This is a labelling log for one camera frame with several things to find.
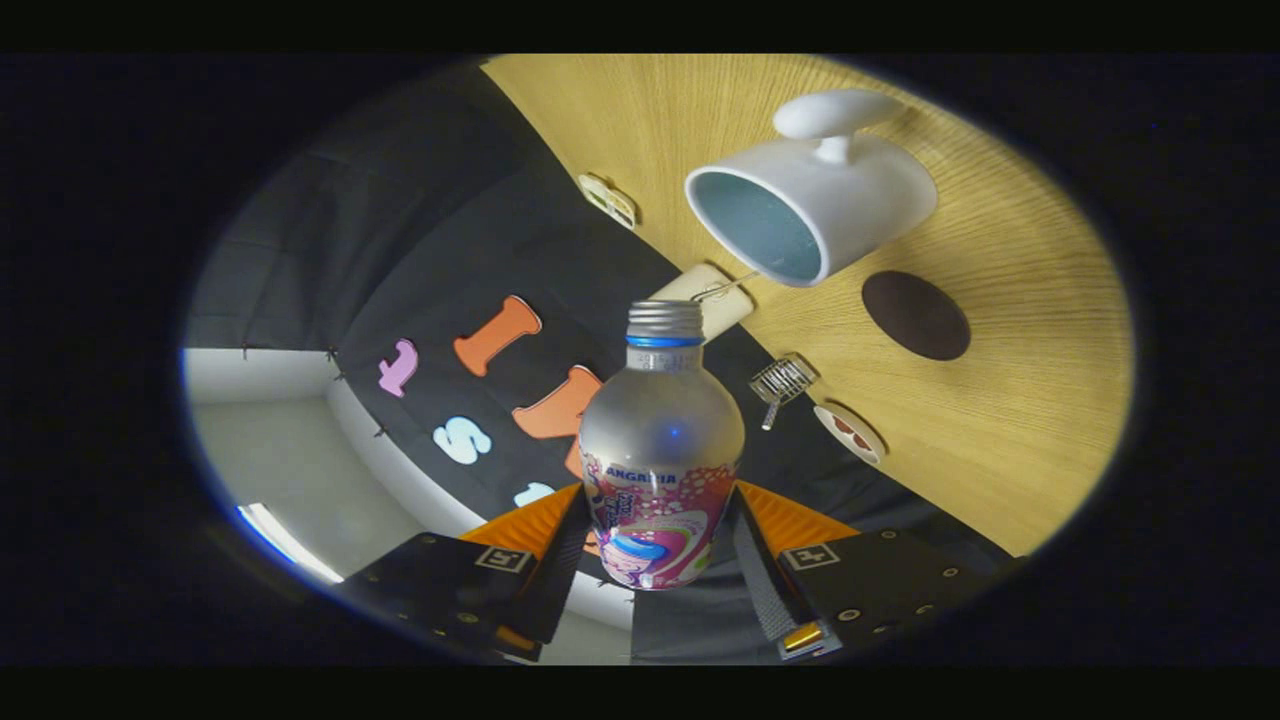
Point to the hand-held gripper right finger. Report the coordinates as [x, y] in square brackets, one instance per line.
[765, 590]

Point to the silver utensil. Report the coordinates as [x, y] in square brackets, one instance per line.
[770, 415]

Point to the white toaster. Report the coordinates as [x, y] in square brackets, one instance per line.
[725, 312]

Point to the reddish brown food pieces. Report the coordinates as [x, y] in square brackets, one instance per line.
[850, 430]

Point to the white round plate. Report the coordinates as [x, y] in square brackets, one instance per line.
[878, 448]

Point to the silver juice bottle colourful label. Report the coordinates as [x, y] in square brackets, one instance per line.
[660, 430]

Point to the white compartment sauce tray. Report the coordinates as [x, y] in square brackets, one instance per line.
[608, 201]

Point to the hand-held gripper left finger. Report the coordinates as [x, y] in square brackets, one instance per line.
[555, 590]

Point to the dark brown round coaster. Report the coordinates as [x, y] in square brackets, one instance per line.
[916, 316]

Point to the wooden table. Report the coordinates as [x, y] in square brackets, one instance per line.
[1020, 430]

